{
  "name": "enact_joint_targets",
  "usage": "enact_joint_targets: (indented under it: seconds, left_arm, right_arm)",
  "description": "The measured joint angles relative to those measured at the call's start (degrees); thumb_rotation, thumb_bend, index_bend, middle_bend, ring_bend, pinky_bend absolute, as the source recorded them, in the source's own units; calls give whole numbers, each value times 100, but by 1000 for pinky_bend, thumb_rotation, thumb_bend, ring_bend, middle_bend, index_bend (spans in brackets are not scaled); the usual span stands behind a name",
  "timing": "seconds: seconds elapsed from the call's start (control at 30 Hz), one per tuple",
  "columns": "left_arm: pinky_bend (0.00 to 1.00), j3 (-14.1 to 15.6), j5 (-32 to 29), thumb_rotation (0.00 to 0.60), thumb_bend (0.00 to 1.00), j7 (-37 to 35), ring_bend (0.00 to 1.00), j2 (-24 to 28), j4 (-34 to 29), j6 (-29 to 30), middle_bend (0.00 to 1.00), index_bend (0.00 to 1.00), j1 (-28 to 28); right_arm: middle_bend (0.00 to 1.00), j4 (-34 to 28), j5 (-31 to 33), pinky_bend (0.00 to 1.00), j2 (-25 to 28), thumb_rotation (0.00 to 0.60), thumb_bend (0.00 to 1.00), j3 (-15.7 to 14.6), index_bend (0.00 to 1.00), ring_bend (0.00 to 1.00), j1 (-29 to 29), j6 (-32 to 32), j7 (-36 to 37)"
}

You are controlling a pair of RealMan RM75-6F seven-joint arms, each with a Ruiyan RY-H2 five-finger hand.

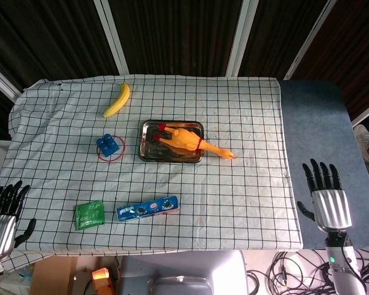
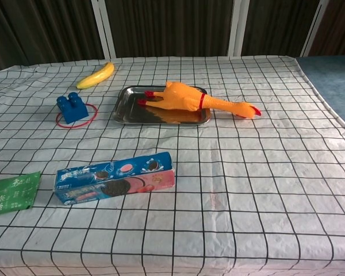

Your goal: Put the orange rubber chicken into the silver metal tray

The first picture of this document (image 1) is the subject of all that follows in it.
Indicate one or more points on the orange device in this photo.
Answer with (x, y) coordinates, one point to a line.
(101, 279)

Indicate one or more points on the blue-grey table mat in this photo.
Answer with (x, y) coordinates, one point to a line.
(313, 123)

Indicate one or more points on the orange rubber chicken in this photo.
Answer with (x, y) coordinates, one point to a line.
(183, 139)

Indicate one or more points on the blue building block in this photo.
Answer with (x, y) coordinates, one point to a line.
(108, 146)

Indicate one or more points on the blue pink cookie box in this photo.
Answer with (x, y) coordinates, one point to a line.
(144, 210)

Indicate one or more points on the dark brown curtain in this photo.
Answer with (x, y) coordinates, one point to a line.
(178, 33)

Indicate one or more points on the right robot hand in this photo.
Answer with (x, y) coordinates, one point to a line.
(330, 206)

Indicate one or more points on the beige shoe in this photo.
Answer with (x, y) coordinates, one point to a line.
(365, 143)

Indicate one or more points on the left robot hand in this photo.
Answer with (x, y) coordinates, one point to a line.
(0, 230)

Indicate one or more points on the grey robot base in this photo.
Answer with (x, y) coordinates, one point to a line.
(184, 270)

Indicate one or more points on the white frame post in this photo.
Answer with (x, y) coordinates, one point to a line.
(112, 37)
(1, 78)
(241, 37)
(367, 112)
(310, 40)

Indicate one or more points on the rectangular metal tray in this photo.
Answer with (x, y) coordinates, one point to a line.
(152, 150)

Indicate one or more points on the white black-checked tablecloth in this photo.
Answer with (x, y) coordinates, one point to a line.
(203, 199)

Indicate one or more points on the yellow banana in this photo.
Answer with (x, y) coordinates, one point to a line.
(118, 101)

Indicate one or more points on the green snack packet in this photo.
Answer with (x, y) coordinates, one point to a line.
(89, 215)

